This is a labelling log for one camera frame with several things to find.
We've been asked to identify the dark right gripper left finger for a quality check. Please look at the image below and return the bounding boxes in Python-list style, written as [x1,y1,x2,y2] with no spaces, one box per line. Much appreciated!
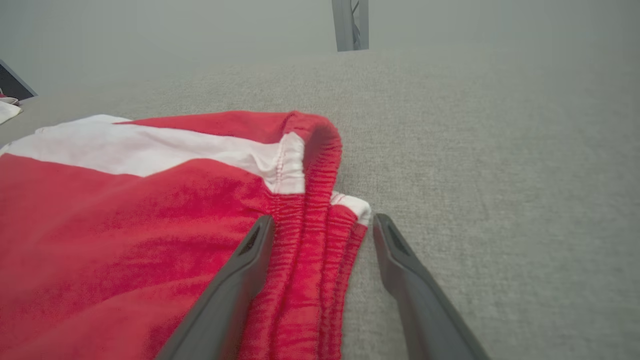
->
[155,215,276,360]

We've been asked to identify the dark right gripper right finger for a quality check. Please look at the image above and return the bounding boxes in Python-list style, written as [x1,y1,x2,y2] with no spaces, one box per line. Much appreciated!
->
[372,213,491,360]

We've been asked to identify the red shorts with white stripe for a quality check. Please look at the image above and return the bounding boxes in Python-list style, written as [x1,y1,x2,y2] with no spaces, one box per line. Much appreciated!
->
[0,110,372,360]

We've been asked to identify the red shirt with white sleeves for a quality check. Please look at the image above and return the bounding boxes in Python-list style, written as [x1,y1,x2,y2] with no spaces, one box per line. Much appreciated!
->
[0,90,23,126]

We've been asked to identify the grey partition post with feet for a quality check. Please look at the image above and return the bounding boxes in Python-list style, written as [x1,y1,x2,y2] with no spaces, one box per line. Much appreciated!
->
[331,0,370,52]

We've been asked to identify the grey side frame post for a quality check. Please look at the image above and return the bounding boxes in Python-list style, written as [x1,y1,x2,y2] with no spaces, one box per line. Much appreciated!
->
[0,59,38,103]

